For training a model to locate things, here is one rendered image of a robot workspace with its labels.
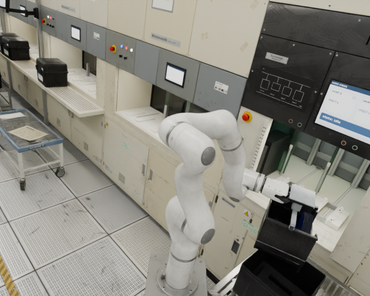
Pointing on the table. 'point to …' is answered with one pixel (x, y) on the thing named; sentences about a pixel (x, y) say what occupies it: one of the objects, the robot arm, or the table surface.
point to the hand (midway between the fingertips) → (299, 198)
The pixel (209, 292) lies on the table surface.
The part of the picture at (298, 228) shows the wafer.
